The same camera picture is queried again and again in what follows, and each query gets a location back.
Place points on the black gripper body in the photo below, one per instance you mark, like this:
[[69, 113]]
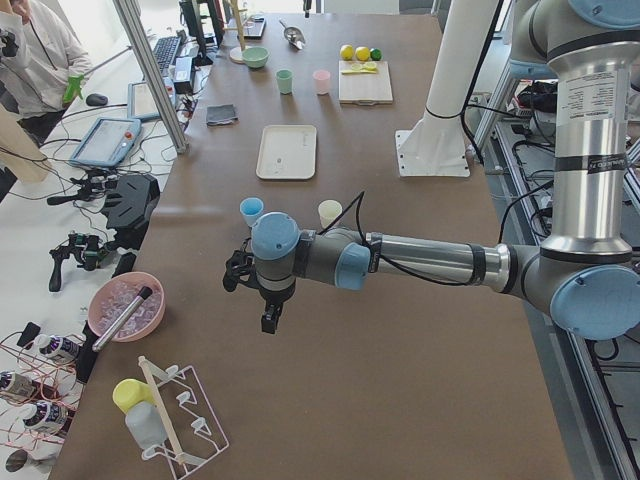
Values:
[[275, 297]]

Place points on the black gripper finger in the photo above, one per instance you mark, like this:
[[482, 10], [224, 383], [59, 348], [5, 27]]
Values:
[[270, 318]]

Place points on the cream cup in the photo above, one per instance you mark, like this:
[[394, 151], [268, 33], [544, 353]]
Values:
[[328, 211]]

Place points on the pink cup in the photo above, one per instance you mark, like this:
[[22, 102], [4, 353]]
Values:
[[322, 81]]

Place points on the cream rabbit tray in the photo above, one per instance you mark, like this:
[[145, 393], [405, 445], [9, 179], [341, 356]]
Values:
[[287, 152]]

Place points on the blue cup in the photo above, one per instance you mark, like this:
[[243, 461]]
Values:
[[251, 209]]

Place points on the metal muddler tube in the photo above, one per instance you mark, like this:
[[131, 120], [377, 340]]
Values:
[[121, 320]]

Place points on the pink bowl with ice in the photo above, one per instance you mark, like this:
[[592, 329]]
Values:
[[116, 295]]

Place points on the yellow cup on rack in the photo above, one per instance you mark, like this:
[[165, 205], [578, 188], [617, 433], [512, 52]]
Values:
[[129, 392]]

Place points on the clear cup on rack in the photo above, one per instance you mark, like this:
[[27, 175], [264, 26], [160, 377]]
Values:
[[145, 425]]

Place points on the grey folded cloth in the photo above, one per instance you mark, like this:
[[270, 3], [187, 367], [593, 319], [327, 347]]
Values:
[[221, 115]]

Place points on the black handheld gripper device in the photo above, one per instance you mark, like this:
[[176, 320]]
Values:
[[88, 250]]

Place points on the green cup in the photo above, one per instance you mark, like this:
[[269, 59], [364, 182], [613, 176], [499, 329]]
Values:
[[284, 80]]

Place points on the blue teach pendant near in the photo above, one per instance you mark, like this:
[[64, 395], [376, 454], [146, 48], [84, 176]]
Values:
[[107, 143]]

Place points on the blue teach pendant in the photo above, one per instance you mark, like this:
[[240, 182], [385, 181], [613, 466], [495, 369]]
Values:
[[107, 143], [140, 102]]

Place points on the wooden cutting board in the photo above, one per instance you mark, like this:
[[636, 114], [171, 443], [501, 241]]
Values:
[[365, 89]]

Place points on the blue teach pendant far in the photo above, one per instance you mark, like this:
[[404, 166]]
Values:
[[140, 102]]

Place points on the yellow plastic knife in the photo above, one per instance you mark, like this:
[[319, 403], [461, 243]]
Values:
[[358, 72]]

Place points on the green bowl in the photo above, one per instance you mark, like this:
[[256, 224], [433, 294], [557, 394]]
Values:
[[255, 57]]

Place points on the wooden mug tree stand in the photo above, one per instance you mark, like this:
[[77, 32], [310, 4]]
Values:
[[236, 54]]

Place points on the yellow lemon outer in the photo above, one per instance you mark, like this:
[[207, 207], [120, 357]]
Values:
[[346, 52]]

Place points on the yellow lemon near board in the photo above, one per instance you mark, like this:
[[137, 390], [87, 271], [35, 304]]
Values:
[[362, 53]]

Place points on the metal scoop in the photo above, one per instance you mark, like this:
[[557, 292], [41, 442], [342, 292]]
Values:
[[293, 35]]

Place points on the green lime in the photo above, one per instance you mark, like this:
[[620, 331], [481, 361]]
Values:
[[376, 54]]

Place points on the computer mouse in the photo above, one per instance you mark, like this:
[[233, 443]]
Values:
[[96, 100]]

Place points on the black keyboard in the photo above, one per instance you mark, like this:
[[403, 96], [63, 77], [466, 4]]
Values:
[[165, 51]]

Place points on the black monitor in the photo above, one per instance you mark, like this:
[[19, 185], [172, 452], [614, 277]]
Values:
[[191, 13]]

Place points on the person in white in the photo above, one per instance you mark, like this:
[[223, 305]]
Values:
[[39, 54]]

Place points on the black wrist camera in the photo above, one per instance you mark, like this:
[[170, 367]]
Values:
[[240, 270]]

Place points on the white wire cup rack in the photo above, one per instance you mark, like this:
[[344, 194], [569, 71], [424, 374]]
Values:
[[195, 436]]

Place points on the aluminium frame post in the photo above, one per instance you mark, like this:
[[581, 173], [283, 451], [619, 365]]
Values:
[[129, 15]]

